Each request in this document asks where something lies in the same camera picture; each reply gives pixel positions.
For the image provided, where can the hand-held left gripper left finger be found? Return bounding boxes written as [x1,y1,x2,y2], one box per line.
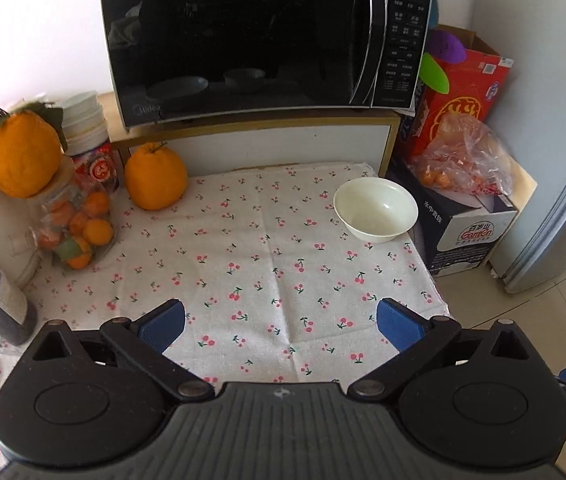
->
[25,299,216,403]

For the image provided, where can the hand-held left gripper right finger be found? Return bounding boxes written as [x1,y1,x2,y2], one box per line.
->
[347,297,531,403]

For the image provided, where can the small cream bowl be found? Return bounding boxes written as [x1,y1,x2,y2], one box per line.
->
[333,176,418,242]

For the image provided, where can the dark blue carton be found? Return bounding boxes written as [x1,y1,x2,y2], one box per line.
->
[387,160,520,278]

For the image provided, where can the cherry print tablecloth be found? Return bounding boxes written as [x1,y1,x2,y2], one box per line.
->
[0,160,452,480]

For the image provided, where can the glass jar of small oranges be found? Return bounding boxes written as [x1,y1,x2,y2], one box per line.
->
[28,157,116,271]

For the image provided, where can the clear glass cup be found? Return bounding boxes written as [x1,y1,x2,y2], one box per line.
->
[10,227,44,263]

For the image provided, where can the grey refrigerator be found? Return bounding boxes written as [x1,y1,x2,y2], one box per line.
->
[488,105,566,293]

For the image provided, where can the red label can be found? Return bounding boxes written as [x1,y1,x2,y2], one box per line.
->
[73,142,121,196]

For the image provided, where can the plastic bag of oranges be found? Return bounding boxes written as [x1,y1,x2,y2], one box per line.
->
[410,117,514,208]

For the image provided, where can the brown cardboard sheet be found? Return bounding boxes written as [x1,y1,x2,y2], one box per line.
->
[505,152,538,208]

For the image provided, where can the white wooden-edged shelf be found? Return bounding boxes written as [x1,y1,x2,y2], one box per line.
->
[98,91,401,181]

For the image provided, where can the large orange with leaves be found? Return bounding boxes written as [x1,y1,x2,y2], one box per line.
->
[0,102,66,198]

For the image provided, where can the red cardboard box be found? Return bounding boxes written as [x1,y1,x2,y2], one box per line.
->
[395,25,516,181]

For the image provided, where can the green plastic utensil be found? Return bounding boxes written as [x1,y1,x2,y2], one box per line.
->
[420,52,451,96]

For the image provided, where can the purple plastic utensil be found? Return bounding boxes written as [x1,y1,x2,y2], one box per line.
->
[430,30,466,63]

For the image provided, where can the black microwave oven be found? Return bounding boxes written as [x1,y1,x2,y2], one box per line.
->
[99,0,434,128]

